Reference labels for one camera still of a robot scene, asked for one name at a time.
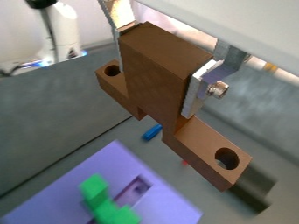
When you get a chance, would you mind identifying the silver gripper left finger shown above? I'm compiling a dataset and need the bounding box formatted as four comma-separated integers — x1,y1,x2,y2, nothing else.
98,0,143,74

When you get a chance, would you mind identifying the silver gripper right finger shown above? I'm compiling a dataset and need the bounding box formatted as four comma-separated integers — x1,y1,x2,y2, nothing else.
182,40,248,118

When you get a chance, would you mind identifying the brown T-shaped block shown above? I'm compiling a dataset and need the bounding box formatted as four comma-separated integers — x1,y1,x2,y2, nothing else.
96,22,251,191

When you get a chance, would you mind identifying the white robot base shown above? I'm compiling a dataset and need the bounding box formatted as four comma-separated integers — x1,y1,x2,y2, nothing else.
0,0,87,78

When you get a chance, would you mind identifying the black angle fixture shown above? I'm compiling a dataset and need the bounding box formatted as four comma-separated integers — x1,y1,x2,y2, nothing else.
228,164,276,214

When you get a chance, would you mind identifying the blue peg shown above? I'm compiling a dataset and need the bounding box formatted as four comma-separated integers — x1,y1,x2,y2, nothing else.
143,124,163,141

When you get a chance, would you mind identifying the purple base block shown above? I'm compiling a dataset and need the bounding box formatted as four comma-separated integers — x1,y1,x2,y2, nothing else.
0,141,202,224

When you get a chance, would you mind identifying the green U-shaped block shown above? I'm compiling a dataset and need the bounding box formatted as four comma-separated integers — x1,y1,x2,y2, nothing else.
79,174,142,224

